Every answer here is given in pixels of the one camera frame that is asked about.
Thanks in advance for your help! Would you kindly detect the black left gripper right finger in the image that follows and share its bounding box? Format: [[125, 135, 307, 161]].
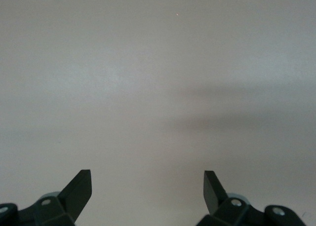
[[196, 170, 307, 226]]

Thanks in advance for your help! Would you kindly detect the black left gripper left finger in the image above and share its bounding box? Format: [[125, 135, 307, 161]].
[[0, 169, 93, 226]]

